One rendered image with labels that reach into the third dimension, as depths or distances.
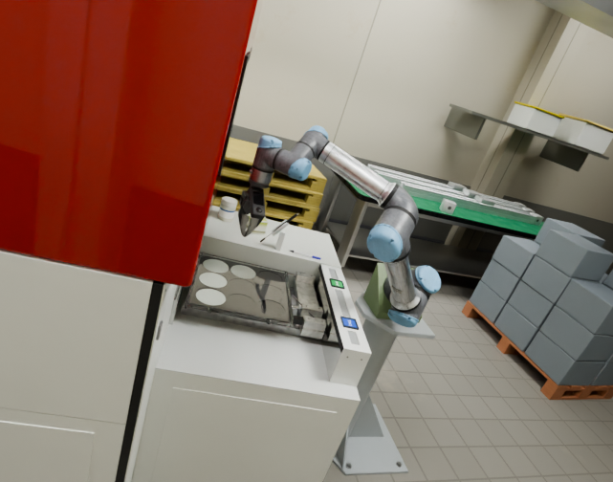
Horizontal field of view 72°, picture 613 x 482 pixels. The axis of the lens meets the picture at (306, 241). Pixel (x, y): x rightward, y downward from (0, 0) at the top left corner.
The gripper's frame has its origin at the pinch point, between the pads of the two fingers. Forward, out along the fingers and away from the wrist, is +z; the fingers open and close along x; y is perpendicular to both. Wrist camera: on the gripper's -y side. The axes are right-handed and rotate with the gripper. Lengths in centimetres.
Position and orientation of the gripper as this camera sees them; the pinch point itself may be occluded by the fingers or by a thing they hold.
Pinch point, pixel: (245, 234)
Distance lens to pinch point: 153.8
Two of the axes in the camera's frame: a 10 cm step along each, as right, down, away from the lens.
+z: -3.1, 8.7, 3.8
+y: -2.7, -4.7, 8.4
